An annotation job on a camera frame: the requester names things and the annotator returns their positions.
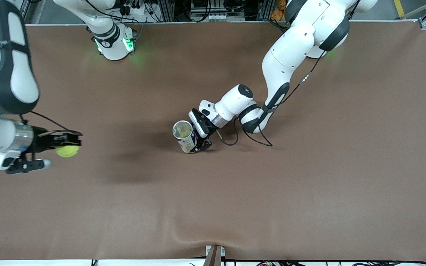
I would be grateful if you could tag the white blue tennis ball can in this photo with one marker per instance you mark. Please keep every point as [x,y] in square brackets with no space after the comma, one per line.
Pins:
[189,144]

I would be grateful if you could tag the yellow tennis ball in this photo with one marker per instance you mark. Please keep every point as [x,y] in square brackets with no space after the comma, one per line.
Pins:
[67,151]
[182,130]

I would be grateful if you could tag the metal table clamp bracket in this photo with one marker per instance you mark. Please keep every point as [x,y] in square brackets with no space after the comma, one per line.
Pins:
[213,256]

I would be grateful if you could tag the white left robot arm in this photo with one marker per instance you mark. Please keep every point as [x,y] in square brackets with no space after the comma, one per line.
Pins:
[290,55]

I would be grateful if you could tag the white electrical connector block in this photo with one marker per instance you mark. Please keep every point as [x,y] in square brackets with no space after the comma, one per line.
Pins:
[209,17]

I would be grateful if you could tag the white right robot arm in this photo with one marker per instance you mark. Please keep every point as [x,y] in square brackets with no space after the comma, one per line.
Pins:
[17,81]

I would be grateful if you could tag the aluminium frame post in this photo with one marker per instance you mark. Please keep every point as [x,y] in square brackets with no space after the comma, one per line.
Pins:
[165,11]
[264,9]

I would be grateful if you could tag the orange objects pile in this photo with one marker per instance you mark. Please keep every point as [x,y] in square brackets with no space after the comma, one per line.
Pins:
[277,13]

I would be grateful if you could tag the brown table mat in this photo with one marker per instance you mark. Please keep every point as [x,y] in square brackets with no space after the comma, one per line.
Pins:
[198,203]

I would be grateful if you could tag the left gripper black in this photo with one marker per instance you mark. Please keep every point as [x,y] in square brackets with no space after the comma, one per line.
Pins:
[206,129]

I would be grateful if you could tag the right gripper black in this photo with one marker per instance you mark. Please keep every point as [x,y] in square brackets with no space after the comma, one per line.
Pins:
[42,143]

